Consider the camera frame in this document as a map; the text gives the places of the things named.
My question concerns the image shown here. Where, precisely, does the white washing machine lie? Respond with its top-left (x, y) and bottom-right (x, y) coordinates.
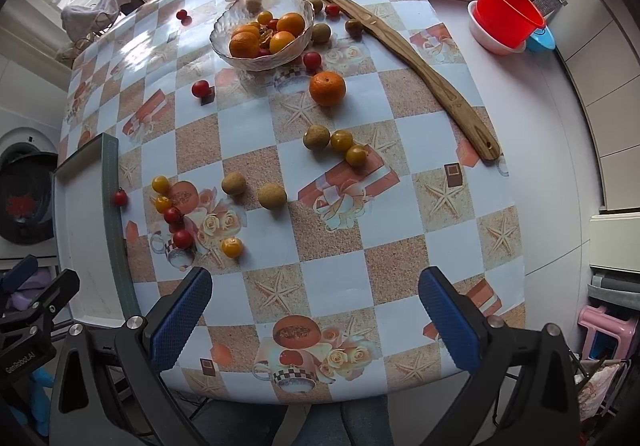
top-left (1, 125), bottom-right (58, 261)

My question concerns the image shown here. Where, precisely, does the red plastic bucket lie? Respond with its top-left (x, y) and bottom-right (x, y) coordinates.
top-left (473, 0), bottom-right (546, 49)

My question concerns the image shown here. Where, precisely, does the orange in bowl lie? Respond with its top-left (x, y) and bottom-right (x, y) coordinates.
top-left (269, 30), bottom-right (296, 54)
top-left (229, 30), bottom-right (260, 58)
top-left (277, 12), bottom-right (306, 37)

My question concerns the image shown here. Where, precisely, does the white shallow tray box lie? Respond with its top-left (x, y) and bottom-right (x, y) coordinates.
top-left (53, 134), bottom-right (140, 328)

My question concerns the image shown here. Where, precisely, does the pink plastic stool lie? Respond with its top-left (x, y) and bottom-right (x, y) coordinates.
top-left (578, 305), bottom-right (639, 360)

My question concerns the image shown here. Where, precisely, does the large orange mandarin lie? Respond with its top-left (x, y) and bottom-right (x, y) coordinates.
top-left (309, 72), bottom-right (346, 107)

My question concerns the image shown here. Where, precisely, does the checkered patterned tablecloth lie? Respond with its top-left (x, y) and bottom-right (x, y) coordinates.
top-left (60, 0), bottom-right (525, 403)

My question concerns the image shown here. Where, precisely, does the brown longan fruit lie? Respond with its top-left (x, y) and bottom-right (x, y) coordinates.
top-left (311, 23), bottom-right (332, 46)
top-left (308, 0), bottom-right (324, 15)
top-left (221, 171), bottom-right (246, 196)
top-left (258, 183), bottom-right (288, 210)
top-left (344, 18), bottom-right (363, 40)
top-left (303, 125), bottom-right (331, 151)

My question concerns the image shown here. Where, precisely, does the white plastic basin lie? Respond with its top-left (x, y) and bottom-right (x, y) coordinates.
top-left (468, 0), bottom-right (526, 55)

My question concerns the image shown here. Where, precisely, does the yellow cherry tomato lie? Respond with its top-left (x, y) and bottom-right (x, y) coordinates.
top-left (153, 195), bottom-right (174, 214)
top-left (330, 130), bottom-right (354, 154)
top-left (345, 144), bottom-right (369, 168)
top-left (151, 175), bottom-right (170, 196)
top-left (220, 237), bottom-right (244, 259)

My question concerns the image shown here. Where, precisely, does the glass fruit bowl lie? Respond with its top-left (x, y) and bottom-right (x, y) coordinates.
top-left (209, 0), bottom-right (314, 73)

